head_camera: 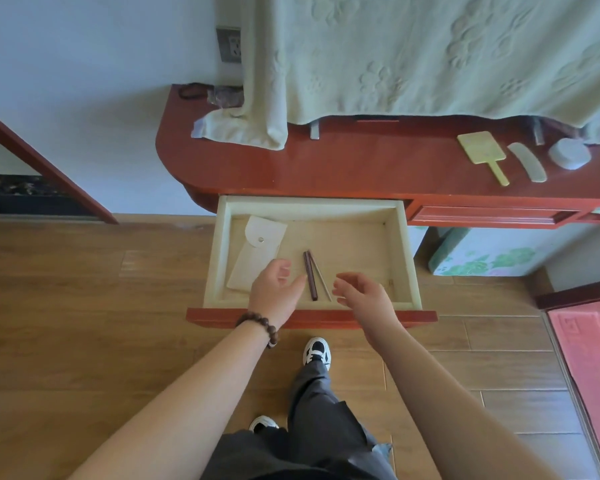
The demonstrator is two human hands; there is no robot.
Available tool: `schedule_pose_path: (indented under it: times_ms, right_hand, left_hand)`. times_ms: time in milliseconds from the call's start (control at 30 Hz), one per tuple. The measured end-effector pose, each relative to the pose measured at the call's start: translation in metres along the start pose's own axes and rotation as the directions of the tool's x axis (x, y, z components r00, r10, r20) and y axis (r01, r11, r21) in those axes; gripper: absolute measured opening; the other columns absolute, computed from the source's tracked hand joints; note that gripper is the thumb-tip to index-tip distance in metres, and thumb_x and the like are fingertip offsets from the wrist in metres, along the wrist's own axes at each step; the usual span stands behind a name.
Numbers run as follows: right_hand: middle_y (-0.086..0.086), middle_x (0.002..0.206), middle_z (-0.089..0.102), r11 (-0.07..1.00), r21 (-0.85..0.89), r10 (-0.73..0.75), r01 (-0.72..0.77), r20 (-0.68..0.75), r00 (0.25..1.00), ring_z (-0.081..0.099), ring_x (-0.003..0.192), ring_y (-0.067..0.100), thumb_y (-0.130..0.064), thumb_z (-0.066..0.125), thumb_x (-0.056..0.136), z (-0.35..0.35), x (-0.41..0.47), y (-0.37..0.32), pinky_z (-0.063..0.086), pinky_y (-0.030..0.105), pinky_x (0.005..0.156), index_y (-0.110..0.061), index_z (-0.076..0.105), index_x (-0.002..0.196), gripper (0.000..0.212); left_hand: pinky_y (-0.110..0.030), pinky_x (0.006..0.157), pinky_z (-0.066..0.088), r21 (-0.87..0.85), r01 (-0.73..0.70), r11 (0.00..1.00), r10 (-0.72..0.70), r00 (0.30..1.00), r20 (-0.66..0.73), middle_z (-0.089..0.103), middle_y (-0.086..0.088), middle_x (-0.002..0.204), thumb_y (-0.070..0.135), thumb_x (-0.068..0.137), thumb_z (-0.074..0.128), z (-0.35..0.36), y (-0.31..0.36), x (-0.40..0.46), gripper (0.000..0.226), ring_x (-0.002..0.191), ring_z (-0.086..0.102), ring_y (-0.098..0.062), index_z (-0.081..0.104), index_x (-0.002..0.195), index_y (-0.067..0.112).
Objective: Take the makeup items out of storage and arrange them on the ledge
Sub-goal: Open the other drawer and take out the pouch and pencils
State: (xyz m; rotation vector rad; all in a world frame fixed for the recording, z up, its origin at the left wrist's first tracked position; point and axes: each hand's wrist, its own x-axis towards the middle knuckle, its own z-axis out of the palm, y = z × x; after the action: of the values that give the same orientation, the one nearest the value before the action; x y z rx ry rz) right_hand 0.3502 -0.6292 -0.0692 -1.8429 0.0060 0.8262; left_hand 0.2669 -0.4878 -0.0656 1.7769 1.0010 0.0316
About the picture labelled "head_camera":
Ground person's right hand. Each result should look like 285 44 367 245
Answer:
331 272 401 345

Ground person's left hand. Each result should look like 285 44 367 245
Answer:
248 258 309 328

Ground dark brown makeup pencil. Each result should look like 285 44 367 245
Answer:
303 250 319 301

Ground cream snap pouch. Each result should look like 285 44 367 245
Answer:
225 215 289 294

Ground thin silver makeup pen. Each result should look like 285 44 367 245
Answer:
309 253 333 302

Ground yellow hand mirror makeup tool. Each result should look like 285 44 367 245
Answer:
456 131 511 187

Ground cream plastic comb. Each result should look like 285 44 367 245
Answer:
507 142 549 183

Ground white round compact case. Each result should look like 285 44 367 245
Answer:
547 137 593 171

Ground person's right forearm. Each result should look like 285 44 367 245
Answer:
365 329 549 480

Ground person's left forearm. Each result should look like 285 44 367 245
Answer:
69 317 276 480

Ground person's right black white shoe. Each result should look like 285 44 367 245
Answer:
302 337 332 371

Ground person's black white shoe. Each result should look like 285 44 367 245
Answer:
302 337 332 371
249 415 280 435

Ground person's left black white shoe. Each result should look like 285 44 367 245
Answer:
249 415 280 435

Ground white green floral box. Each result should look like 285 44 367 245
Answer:
407 225 429 259
427 227 599 278

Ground dark grey trousers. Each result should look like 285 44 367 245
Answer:
199 359 399 480

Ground red wooden table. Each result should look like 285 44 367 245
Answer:
155 84 600 231

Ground crinkled clear plastic bag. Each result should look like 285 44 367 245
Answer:
207 85 245 109

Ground red embossed carpet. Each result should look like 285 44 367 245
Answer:
547 298 600 480

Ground pale green embossed towel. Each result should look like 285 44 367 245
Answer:
191 0 600 151

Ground brown wooden bead bracelet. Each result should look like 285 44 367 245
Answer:
235 311 280 349

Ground dark wooden door frame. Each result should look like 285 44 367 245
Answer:
535 277 600 311

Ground black hair tie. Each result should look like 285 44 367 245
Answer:
179 83 212 101

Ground red wooden door frame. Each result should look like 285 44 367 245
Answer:
0 104 119 225

